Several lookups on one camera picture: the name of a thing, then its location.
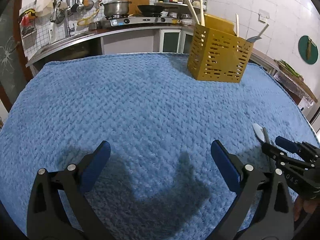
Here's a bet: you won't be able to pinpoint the row of hanging kitchen utensils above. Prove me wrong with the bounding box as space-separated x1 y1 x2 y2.
50 0 95 24

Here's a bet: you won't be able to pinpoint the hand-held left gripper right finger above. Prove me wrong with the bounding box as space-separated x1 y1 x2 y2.
207 140 295 240

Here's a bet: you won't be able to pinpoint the metal fork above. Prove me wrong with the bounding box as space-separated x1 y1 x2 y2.
246 23 270 43

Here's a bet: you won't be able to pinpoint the wire wall basket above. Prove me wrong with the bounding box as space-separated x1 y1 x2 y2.
19 8 38 39

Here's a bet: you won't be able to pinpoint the glass cabinet door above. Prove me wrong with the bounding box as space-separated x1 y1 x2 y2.
182 31 194 54
160 28 182 54

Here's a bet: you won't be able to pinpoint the black wok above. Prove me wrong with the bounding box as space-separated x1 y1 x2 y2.
137 4 164 16

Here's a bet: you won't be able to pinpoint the yellow gas hose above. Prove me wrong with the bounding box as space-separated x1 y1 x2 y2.
77 7 101 27

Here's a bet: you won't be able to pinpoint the steel gas stove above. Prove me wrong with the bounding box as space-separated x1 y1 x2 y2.
96 15 179 29

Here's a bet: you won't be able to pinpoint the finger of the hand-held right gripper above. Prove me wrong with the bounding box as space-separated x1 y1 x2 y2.
275 136 311 156
261 142 288 166

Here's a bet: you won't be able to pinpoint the stack of white dishes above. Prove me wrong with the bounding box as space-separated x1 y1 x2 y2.
180 13 193 26

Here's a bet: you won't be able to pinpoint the steel cooking pot with lid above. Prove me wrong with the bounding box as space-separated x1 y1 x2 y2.
100 0 132 18

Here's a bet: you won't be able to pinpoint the brown wooden door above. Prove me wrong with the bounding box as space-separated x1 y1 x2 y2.
0 0 31 113

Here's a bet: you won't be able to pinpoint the yellow slotted utensil holder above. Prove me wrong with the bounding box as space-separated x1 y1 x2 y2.
187 13 254 84

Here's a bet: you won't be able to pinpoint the steel faucet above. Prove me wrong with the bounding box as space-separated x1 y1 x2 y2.
50 1 76 38

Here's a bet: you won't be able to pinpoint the green vegetables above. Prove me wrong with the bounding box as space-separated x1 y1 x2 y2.
275 59 304 78

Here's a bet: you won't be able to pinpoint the white hanging cloth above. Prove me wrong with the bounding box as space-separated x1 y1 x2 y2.
35 0 54 18

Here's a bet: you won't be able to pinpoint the metal spoon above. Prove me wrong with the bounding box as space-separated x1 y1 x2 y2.
252 123 272 172

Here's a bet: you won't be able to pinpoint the blue knitted towel mat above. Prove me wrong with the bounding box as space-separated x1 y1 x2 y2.
0 52 320 240

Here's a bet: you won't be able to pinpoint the steel kitchen sink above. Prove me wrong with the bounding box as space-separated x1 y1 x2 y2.
26 31 96 67

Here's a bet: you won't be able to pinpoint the person's right hand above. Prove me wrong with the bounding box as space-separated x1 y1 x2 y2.
293 197 313 222

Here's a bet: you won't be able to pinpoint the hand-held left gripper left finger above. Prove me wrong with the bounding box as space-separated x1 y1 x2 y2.
26 140 116 240

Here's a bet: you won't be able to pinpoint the white wall socket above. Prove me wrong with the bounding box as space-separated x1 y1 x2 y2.
257 9 271 24

